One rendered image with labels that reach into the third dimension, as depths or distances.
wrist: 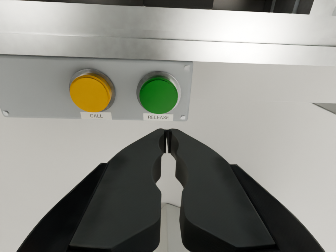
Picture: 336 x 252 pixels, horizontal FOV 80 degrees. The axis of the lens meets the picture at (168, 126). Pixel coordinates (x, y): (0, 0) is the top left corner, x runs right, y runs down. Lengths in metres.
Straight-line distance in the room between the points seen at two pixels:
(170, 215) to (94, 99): 0.31
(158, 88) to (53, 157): 0.29
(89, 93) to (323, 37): 0.24
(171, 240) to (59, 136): 0.28
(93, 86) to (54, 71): 0.04
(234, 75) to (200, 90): 0.06
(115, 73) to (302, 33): 0.19
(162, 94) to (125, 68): 0.04
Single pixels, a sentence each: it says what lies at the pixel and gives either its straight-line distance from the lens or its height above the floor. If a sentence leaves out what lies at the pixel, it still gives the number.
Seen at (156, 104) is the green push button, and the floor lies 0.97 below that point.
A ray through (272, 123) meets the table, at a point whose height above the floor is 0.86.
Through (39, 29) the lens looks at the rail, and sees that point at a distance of 0.24.
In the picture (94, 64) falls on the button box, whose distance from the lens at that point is 0.22.
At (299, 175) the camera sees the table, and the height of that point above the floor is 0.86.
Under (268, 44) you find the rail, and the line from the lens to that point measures 0.24.
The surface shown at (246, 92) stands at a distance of 0.35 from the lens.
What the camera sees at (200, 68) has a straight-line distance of 0.32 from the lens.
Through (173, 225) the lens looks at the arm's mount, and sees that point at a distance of 0.45.
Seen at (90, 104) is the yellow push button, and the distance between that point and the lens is 0.22.
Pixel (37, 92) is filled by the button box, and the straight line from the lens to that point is 0.26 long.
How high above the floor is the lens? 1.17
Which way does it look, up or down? 61 degrees down
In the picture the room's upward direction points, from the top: 177 degrees clockwise
